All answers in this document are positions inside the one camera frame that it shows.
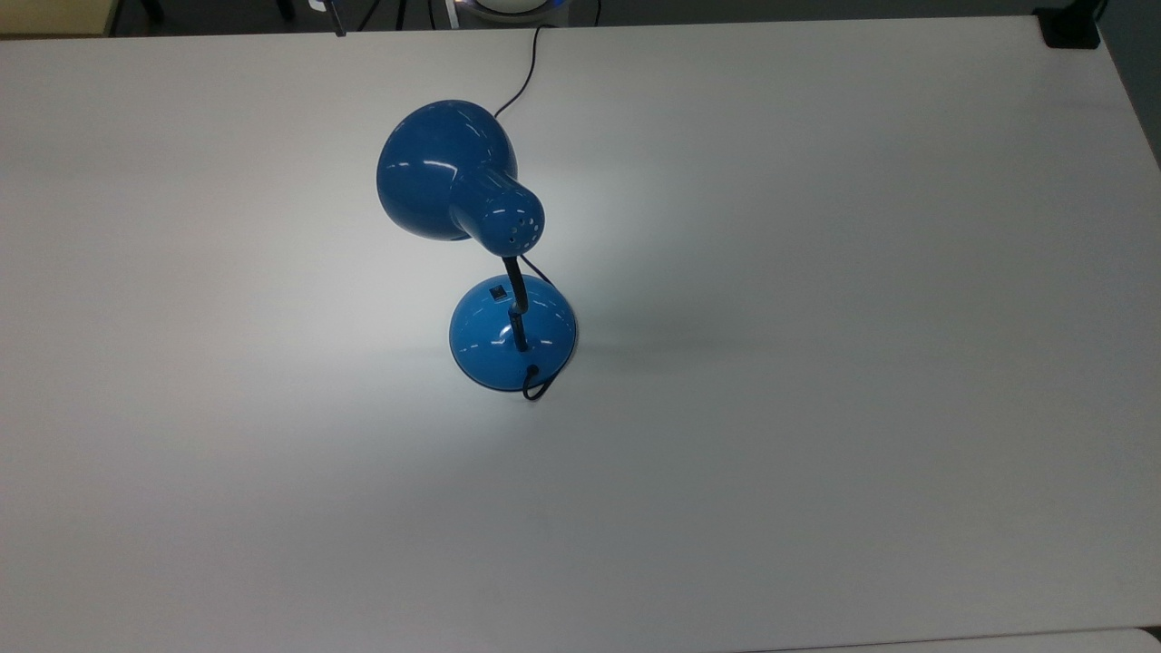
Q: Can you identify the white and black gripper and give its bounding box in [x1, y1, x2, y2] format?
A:
[307, 0, 348, 38]

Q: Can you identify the blue desk lamp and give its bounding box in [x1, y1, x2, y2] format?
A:
[376, 99, 579, 394]

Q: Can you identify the beige wooden furniture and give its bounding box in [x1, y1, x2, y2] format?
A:
[0, 0, 121, 38]

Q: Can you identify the black table clamp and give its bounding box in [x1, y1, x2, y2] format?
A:
[1033, 4, 1104, 50]

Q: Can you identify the black lamp power cable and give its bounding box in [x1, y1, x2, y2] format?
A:
[493, 24, 556, 402]

